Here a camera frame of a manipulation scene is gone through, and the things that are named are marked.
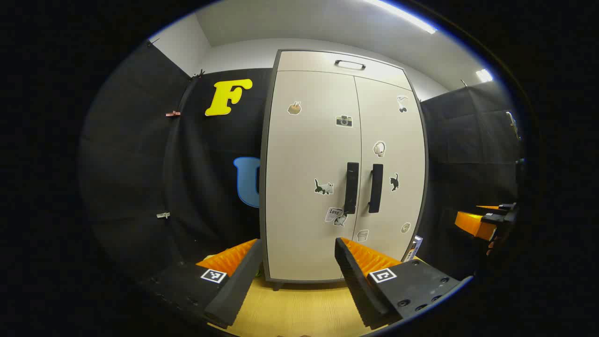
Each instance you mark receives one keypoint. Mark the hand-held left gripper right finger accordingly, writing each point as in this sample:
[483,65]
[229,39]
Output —
[355,285]

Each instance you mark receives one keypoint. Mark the blue white box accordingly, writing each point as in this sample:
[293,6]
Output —
[414,248]

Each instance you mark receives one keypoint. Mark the small ceiling light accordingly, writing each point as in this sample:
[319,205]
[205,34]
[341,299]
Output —
[484,75]

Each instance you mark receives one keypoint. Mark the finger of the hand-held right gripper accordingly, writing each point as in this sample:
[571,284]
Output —
[505,207]
[472,224]

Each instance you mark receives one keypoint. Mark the beige double-door shoe cabinet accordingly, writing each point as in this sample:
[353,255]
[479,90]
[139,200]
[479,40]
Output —
[309,61]

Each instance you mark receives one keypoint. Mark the black backdrop cloth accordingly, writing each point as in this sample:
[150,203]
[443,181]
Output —
[140,164]

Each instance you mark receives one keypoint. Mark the black clip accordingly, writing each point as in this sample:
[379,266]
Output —
[199,74]

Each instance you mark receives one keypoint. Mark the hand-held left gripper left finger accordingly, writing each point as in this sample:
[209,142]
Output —
[234,295]

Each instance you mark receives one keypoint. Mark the beige cabinet door camera sticker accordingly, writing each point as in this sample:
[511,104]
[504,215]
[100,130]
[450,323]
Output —
[304,154]

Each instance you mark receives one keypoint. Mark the beige cabinet door headphone sticker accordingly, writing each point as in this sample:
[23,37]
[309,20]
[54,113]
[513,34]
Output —
[398,131]

